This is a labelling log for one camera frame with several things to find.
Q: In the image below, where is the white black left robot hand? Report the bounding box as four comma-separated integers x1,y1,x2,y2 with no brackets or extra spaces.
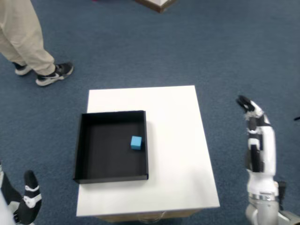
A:
0,161,43,225

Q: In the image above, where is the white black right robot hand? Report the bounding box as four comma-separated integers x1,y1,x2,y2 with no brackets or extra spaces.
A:
235,95,279,195

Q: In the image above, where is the blue cube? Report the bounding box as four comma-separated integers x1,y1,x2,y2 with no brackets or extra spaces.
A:
130,135,143,150

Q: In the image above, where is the black open box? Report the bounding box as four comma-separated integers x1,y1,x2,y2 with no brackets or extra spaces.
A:
73,110,150,185

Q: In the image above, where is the white wooden table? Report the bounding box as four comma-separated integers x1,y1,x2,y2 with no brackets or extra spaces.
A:
76,85,220,222

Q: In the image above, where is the black white sneaker with swoosh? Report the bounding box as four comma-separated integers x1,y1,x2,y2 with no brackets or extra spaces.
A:
35,61,74,87

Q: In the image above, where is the person in beige trousers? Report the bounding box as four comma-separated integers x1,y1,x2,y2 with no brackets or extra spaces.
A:
0,0,56,75

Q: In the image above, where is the white furniture with wooden edge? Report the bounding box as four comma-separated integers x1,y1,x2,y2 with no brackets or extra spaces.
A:
135,0,178,14

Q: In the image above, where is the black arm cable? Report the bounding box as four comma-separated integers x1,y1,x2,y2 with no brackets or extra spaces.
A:
277,180,287,210

